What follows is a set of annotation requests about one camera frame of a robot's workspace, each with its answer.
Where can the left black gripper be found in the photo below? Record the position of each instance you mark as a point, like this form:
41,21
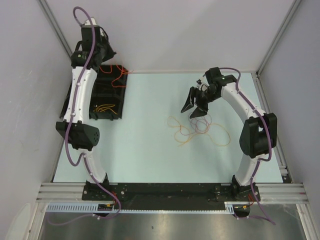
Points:
110,53

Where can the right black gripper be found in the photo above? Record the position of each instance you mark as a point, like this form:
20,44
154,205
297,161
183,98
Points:
193,92

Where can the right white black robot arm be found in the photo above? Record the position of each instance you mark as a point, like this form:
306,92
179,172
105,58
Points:
259,133

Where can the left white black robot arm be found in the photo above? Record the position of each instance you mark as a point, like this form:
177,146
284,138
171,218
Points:
81,138

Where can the black compartment tray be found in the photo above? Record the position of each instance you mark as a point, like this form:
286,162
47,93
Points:
108,93

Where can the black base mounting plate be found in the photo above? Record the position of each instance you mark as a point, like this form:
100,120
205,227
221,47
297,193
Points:
171,196

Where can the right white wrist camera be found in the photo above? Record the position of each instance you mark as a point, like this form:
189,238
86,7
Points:
202,86

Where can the aluminium frame rail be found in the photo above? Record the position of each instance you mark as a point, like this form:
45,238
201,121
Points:
277,193

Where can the white slotted cable duct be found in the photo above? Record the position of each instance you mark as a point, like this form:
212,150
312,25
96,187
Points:
95,208

